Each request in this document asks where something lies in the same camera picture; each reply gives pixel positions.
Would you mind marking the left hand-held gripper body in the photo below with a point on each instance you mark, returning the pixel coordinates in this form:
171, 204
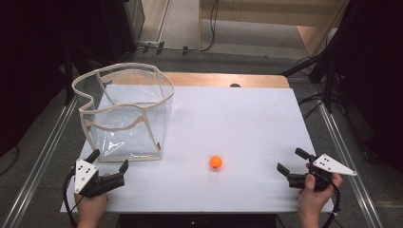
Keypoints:
95, 183

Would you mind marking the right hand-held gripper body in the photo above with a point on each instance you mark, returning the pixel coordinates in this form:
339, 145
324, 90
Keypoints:
323, 169

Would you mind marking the clear plastic bag beige trim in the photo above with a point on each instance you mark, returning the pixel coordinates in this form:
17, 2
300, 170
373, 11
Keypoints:
126, 126

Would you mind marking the orange ball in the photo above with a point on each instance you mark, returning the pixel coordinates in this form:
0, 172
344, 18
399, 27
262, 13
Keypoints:
215, 161

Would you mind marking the person's left hand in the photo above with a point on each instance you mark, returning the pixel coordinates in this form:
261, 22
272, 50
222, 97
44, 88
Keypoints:
92, 205

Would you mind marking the person's right hand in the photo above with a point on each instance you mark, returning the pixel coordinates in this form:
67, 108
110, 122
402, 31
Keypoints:
313, 199

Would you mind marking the white table cover sheet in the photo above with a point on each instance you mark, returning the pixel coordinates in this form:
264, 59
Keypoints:
240, 133

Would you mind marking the black metal stand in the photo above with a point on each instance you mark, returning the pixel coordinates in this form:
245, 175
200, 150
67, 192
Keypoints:
68, 79
320, 69

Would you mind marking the black curtain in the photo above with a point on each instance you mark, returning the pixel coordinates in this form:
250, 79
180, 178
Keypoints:
34, 63
374, 79

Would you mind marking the grey cabinet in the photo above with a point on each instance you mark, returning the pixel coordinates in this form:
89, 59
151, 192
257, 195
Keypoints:
134, 20

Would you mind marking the metal floor rail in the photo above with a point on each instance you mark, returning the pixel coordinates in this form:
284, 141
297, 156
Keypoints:
348, 152
41, 161

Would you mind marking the light wooden furniture frame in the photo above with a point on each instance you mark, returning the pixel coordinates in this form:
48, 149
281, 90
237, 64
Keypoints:
272, 19

